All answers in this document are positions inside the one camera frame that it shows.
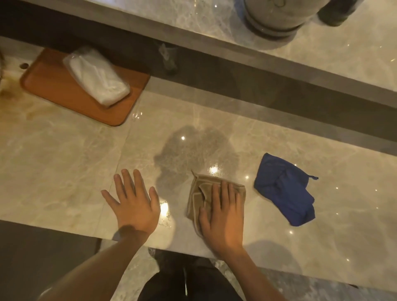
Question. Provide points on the person's left hand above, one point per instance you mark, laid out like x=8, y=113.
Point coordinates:
x=136, y=211

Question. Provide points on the person's right hand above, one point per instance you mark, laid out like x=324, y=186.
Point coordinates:
x=225, y=223

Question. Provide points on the person's right thumb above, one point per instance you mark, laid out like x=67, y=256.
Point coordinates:
x=204, y=220

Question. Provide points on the person's left little finger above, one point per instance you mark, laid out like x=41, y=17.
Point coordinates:
x=110, y=198

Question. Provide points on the person's right middle finger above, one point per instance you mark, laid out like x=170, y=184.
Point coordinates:
x=225, y=195

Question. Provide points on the person's right little finger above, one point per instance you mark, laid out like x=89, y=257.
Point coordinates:
x=239, y=203

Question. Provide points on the person's left thumb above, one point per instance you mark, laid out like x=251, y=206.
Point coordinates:
x=154, y=198

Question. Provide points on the person's left middle finger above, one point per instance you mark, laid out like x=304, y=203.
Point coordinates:
x=129, y=183

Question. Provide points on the beige cleaning cloth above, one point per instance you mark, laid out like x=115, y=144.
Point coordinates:
x=201, y=192

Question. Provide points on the person's left forearm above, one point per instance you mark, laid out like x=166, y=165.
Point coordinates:
x=99, y=269

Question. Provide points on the person's right forearm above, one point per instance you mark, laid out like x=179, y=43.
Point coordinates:
x=248, y=276

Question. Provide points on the blue cleaning cloth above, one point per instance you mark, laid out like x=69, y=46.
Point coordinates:
x=282, y=189

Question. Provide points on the person's dark trousers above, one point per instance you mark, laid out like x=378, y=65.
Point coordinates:
x=192, y=279

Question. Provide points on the plastic-wrapped white tissue pack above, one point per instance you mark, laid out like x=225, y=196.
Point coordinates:
x=96, y=76

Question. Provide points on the brown wooden tray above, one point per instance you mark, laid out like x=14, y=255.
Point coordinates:
x=62, y=90

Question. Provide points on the grey ceramic vase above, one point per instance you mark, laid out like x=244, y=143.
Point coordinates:
x=273, y=15

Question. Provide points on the dark round object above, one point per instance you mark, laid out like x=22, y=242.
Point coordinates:
x=338, y=11

